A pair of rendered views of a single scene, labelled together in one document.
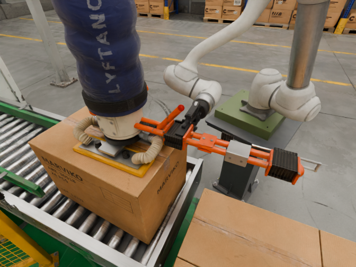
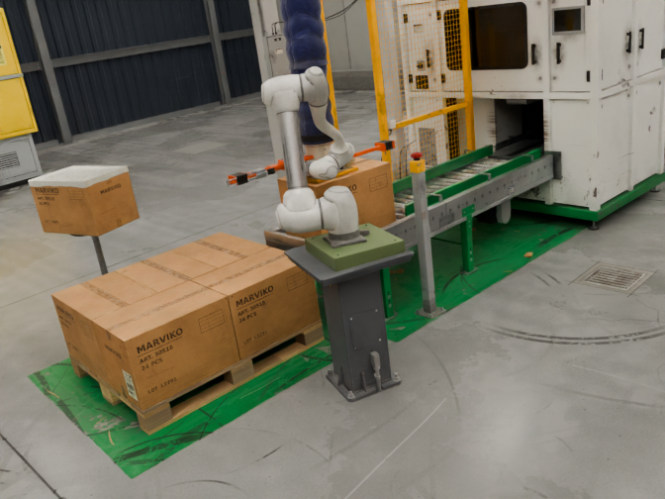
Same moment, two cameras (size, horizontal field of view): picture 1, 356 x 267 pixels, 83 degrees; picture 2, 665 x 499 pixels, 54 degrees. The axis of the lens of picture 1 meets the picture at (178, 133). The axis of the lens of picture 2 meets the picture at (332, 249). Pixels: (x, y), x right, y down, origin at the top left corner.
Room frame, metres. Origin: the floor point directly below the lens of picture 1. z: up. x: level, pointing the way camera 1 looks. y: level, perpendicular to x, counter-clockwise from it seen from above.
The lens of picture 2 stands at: (2.44, -3.32, 1.92)
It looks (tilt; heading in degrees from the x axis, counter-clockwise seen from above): 20 degrees down; 117
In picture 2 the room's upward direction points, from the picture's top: 8 degrees counter-clockwise
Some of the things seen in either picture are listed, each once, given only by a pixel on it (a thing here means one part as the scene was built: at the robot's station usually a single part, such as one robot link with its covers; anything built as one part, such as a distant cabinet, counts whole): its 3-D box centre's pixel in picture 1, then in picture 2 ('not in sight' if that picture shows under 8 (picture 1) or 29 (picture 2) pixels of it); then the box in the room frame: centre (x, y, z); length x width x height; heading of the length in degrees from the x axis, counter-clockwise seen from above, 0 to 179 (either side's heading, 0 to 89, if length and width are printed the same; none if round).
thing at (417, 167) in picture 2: not in sight; (424, 239); (1.24, 0.32, 0.50); 0.07 x 0.07 x 1.00; 66
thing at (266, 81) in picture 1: (266, 88); (338, 208); (1.10, -0.53, 0.98); 0.18 x 0.16 x 0.22; 31
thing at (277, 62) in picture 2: not in sight; (278, 55); (0.02, 1.04, 1.62); 0.20 x 0.05 x 0.30; 66
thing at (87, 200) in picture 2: not in sight; (84, 199); (-1.27, 0.12, 0.82); 0.60 x 0.40 x 0.40; 175
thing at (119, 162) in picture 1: (112, 151); not in sight; (0.57, 0.27, 0.97); 0.34 x 0.10 x 0.05; 65
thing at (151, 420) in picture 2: not in sight; (197, 347); (0.00, -0.50, 0.07); 1.20 x 1.00 x 0.14; 66
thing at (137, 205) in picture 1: (118, 165); (337, 201); (0.69, 0.31, 0.75); 0.60 x 0.40 x 0.40; 62
